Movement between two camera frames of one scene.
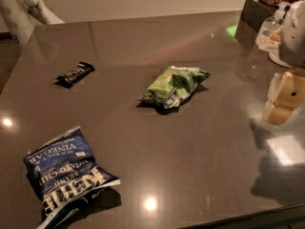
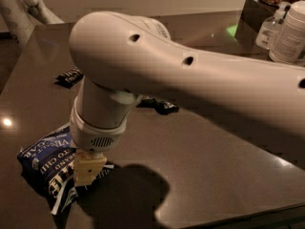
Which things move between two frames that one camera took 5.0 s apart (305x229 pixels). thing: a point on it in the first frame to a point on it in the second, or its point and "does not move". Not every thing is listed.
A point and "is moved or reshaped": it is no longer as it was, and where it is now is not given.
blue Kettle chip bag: [62, 171] is moved or reshaped
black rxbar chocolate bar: [74, 73] does not move
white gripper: [294, 37] to [95, 137]
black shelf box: [253, 16] does not move
